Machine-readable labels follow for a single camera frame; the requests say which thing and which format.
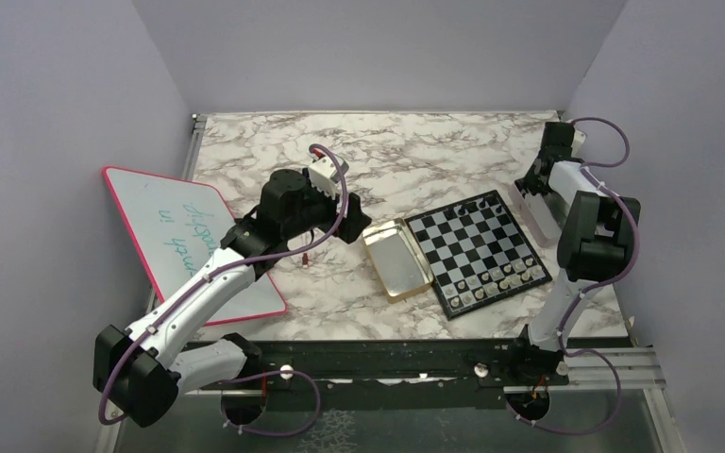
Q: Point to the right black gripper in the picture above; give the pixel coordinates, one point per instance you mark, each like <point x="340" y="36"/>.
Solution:
<point x="534" y="179"/>

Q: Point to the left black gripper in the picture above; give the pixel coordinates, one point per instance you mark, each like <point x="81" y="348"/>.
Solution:
<point x="356" y="220"/>

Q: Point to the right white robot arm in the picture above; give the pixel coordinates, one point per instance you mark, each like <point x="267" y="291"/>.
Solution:
<point x="593" y="231"/>

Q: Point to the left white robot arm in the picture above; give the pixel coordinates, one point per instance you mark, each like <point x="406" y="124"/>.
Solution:
<point x="140" y="370"/>

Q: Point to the white box of black pieces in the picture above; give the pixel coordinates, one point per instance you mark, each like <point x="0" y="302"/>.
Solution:
<point x="536" y="215"/>

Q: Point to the gold metal tin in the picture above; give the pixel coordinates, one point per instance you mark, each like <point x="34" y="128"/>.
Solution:
<point x="399" y="262"/>

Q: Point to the black white chessboard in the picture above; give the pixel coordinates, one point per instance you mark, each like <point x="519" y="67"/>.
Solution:
<point x="480" y="248"/>

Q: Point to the red framed whiteboard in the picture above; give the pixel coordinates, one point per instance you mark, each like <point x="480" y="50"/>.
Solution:
<point x="174" y="224"/>

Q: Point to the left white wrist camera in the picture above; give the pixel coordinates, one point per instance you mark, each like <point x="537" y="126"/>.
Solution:
<point x="325" y="177"/>

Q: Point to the black table front rail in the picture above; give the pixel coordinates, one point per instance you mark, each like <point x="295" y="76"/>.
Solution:
<point x="380" y="375"/>

